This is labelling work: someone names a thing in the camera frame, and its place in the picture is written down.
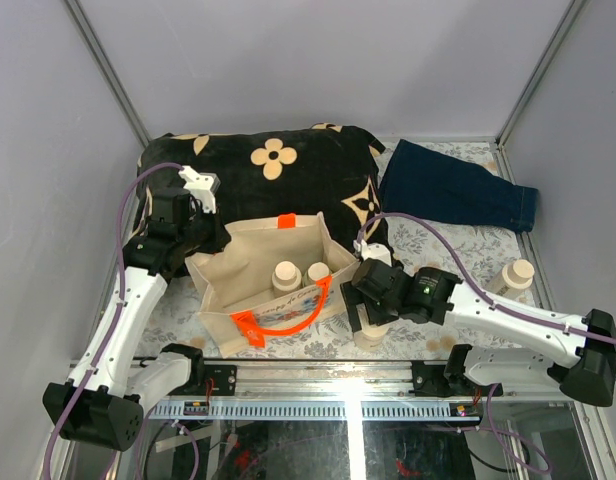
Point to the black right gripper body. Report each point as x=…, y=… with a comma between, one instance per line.
x=379, y=312

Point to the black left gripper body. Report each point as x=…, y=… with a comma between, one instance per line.
x=204, y=234

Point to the beige bottle wide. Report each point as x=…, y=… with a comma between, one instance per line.
x=370, y=338

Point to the pale green bottle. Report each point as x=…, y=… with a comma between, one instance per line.
x=314, y=273

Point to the beige canvas bag orange handles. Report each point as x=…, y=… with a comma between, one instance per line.
x=239, y=309

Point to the beige bottle tall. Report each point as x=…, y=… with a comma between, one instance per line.
x=286, y=278

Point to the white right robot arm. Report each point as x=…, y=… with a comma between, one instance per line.
x=572, y=353

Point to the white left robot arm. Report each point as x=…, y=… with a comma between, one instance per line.
x=123, y=325

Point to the floral patterned table mat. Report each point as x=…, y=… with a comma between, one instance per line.
x=482, y=250

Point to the folded blue denim cloth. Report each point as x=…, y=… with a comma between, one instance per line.
x=434, y=186

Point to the black floral pillow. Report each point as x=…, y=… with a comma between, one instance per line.
x=328, y=169

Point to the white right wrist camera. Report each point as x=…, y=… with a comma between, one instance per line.
x=376, y=251

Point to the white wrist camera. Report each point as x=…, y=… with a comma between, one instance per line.
x=376, y=251
x=202, y=186

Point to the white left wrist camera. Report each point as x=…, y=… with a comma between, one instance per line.
x=202, y=186

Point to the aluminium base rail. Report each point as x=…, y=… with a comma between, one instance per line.
x=323, y=390

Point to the left aluminium frame post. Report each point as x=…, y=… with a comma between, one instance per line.
x=96, y=49

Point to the aluminium frame corner post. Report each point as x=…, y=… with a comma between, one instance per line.
x=565, y=25

